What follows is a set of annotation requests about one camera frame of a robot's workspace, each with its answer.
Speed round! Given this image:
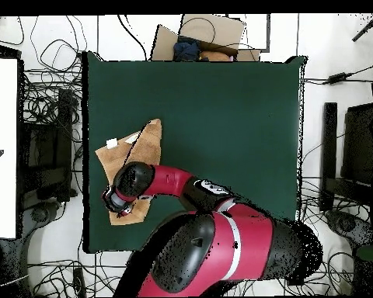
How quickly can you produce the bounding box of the orange terry towel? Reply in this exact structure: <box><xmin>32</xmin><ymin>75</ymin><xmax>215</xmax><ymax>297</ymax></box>
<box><xmin>94</xmin><ymin>118</ymin><xmax>163</xmax><ymax>227</ymax></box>

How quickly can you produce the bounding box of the black equipment rack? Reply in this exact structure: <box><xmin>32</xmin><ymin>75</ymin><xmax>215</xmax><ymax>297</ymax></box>
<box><xmin>18</xmin><ymin>88</ymin><xmax>74</xmax><ymax>203</ymax></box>

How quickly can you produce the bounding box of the dark green table cloth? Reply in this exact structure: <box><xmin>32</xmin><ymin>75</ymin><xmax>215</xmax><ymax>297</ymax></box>
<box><xmin>82</xmin><ymin>50</ymin><xmax>307</xmax><ymax>254</ymax></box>

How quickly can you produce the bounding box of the white board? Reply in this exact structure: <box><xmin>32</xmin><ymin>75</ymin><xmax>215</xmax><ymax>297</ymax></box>
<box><xmin>0</xmin><ymin>57</ymin><xmax>19</xmax><ymax>240</ymax></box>

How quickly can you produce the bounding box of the dark blue cloth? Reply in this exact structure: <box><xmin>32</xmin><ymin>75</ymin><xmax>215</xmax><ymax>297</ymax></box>
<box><xmin>173</xmin><ymin>38</ymin><xmax>201</xmax><ymax>62</ymax></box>

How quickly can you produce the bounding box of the orange cloth in box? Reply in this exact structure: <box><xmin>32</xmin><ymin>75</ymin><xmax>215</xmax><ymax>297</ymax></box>
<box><xmin>198</xmin><ymin>50</ymin><xmax>231</xmax><ymax>62</ymax></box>

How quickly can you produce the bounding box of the brown cardboard box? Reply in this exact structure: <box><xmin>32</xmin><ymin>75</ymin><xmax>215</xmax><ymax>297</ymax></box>
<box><xmin>150</xmin><ymin>13</ymin><xmax>262</xmax><ymax>62</ymax></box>

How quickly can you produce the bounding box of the black power adapter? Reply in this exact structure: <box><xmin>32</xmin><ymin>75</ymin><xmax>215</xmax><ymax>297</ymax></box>
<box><xmin>327</xmin><ymin>72</ymin><xmax>347</xmax><ymax>85</ymax></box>

